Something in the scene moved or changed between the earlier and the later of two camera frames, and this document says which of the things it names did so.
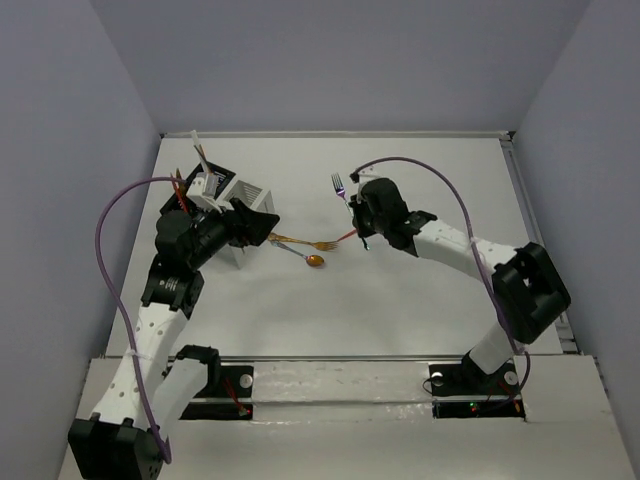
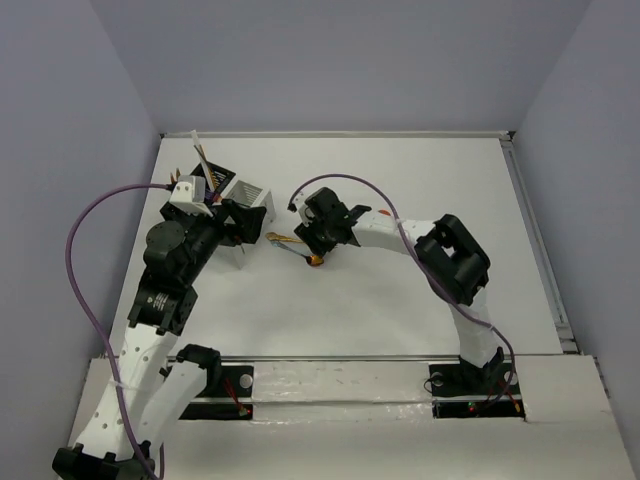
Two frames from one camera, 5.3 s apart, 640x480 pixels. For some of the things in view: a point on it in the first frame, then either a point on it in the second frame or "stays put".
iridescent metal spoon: (311, 259) stays put
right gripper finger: (363, 224) -> (315, 241)
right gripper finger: (358, 208) -> (330, 243)
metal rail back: (425, 135) stays put
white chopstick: (196, 140) stays put
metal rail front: (372, 357) stays put
